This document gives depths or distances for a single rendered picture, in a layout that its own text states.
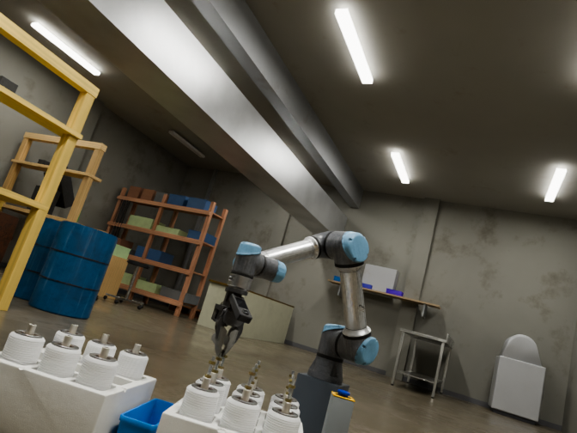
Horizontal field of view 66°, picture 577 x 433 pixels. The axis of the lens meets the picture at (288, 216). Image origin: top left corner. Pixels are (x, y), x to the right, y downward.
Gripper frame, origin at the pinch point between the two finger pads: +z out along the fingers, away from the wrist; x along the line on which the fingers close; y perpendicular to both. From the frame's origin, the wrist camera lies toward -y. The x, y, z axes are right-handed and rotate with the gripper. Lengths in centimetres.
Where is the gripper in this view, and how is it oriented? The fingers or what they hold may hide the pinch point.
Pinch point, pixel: (221, 352)
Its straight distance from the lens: 146.4
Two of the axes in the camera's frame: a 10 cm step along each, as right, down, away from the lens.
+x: -7.8, -3.4, -5.2
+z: -2.7, 9.4, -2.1
